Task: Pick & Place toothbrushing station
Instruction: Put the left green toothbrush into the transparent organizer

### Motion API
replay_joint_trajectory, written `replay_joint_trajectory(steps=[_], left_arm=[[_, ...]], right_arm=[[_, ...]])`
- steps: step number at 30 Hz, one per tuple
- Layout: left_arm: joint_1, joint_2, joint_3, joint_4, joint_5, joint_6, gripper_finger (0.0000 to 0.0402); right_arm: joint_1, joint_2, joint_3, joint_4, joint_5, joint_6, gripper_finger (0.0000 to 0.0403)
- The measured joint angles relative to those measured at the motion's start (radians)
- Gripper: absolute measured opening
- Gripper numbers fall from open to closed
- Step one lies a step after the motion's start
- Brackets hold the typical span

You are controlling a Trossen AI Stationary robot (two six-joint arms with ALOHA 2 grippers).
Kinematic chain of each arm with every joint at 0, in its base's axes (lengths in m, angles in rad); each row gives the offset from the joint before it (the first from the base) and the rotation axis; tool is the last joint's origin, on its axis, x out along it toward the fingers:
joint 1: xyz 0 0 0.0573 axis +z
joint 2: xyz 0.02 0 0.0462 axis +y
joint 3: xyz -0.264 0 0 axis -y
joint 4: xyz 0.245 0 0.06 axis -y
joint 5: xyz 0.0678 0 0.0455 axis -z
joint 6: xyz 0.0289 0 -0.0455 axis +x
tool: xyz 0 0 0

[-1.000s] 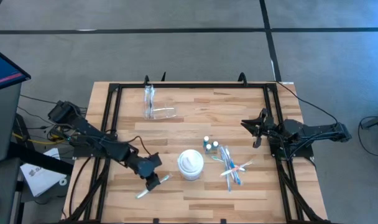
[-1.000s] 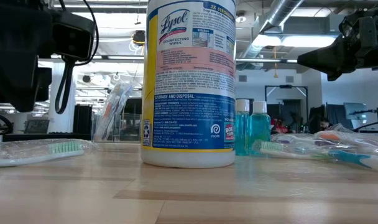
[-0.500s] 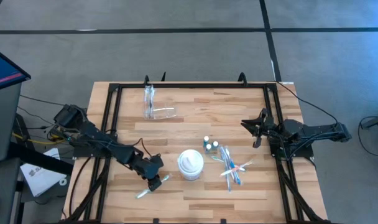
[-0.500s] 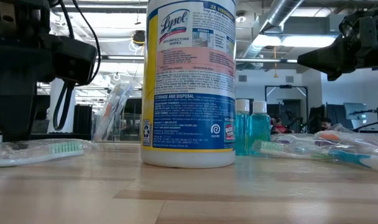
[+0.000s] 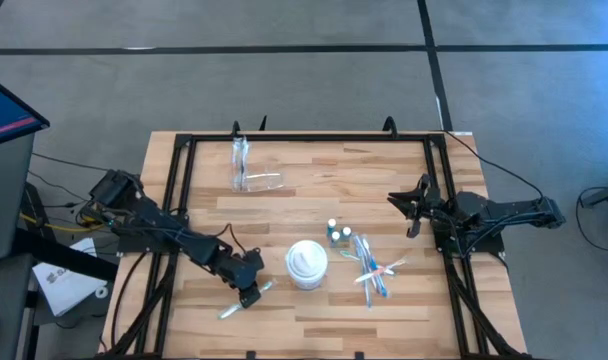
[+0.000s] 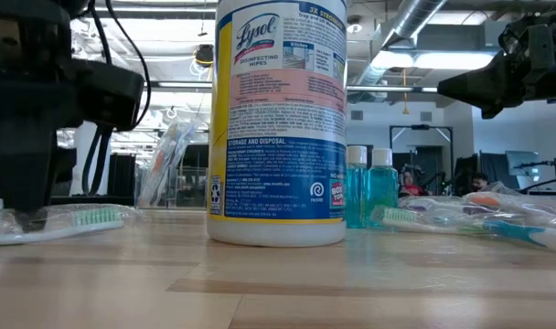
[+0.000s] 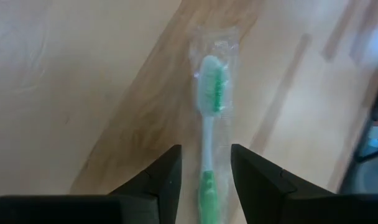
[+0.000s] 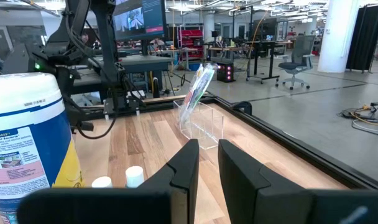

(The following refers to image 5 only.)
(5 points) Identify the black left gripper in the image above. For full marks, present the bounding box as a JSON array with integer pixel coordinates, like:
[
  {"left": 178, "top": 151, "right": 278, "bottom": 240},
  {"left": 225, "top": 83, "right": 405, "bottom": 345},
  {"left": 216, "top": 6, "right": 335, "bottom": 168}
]
[{"left": 217, "top": 246, "right": 266, "bottom": 309}]

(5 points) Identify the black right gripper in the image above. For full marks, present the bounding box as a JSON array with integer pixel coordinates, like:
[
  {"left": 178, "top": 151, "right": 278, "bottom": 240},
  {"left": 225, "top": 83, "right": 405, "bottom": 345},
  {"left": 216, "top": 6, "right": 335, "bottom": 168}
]
[{"left": 387, "top": 173, "right": 458, "bottom": 239}]

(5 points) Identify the orange white toothbrush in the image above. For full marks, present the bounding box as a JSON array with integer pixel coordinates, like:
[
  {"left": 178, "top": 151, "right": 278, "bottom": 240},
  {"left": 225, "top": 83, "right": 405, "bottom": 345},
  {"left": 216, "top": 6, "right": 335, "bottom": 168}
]
[{"left": 352, "top": 257, "right": 409, "bottom": 285}]

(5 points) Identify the white Lysol wipes canister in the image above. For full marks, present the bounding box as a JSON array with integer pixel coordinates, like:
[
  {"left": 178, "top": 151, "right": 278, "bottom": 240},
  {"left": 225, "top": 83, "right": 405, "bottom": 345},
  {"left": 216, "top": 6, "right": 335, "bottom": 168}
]
[{"left": 284, "top": 239, "right": 330, "bottom": 292}]

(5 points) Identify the clear acrylic organizer box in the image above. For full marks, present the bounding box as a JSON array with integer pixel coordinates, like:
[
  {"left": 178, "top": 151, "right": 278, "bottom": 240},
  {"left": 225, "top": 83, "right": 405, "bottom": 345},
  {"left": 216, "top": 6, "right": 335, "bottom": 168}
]
[{"left": 230, "top": 136, "right": 287, "bottom": 194}]

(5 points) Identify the white paper booklet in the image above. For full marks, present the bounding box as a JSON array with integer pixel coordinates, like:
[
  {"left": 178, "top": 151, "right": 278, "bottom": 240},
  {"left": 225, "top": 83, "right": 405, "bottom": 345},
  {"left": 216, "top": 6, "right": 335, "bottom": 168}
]
[{"left": 31, "top": 236, "right": 110, "bottom": 318}]

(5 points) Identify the grey stand foot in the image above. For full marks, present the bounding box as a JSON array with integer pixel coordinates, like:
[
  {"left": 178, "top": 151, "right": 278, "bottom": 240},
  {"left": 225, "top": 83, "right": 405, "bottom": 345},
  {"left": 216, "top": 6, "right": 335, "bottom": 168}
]
[{"left": 580, "top": 178, "right": 608, "bottom": 210}]

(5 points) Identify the black desk beam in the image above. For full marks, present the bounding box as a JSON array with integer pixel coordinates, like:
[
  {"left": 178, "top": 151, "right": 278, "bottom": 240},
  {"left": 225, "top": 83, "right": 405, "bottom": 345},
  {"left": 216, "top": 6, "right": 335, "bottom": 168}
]
[{"left": 11, "top": 227, "right": 119, "bottom": 282}]

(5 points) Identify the grey monitor cart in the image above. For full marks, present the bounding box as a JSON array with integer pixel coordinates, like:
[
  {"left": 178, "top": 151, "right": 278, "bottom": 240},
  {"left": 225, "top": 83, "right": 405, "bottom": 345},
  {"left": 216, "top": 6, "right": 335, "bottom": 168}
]
[{"left": 0, "top": 130, "right": 36, "bottom": 262}]

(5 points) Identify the monitor with blue screen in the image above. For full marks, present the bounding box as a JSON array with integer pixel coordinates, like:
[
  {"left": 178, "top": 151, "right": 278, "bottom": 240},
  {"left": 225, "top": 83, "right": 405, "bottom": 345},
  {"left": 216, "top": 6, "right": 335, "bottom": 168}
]
[{"left": 0, "top": 72, "right": 51, "bottom": 150}]

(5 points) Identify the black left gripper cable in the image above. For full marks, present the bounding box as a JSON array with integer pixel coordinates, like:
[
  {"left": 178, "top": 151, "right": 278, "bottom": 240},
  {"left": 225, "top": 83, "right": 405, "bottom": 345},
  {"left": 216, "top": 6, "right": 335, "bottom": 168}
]
[{"left": 203, "top": 222, "right": 249, "bottom": 256}]

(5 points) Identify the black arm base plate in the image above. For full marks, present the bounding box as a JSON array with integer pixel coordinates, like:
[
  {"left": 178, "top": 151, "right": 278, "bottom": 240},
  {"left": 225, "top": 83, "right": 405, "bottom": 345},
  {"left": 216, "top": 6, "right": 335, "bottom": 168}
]
[
  {"left": 430, "top": 213, "right": 507, "bottom": 255},
  {"left": 115, "top": 213, "right": 191, "bottom": 255}
]

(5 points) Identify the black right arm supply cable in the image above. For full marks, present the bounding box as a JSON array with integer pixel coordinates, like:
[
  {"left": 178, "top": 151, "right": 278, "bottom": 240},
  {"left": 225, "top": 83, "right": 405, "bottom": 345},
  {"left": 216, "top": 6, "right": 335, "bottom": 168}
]
[{"left": 441, "top": 128, "right": 546, "bottom": 202}]

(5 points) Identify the black aluminium table frame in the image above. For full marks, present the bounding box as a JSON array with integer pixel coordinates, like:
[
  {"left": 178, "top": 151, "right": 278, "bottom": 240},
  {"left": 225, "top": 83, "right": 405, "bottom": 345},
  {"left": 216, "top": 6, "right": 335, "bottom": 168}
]
[{"left": 99, "top": 130, "right": 533, "bottom": 360}]

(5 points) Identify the black floor cable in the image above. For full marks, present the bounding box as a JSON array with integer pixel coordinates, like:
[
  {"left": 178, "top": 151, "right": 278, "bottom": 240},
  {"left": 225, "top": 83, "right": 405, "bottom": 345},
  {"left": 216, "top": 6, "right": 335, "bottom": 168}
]
[{"left": 575, "top": 185, "right": 608, "bottom": 255}]

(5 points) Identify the yellow cable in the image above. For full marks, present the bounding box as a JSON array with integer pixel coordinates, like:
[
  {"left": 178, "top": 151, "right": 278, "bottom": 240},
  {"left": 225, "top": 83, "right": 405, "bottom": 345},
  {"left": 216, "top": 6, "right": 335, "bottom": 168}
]
[{"left": 17, "top": 212, "right": 108, "bottom": 234}]

